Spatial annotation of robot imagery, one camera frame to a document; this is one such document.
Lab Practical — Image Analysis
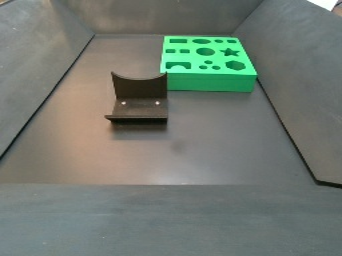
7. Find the black curved holder stand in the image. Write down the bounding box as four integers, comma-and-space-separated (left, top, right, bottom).
105, 72, 169, 122

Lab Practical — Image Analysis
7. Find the green foam shape-sorter block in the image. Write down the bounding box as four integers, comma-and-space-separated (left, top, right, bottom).
161, 36, 258, 93

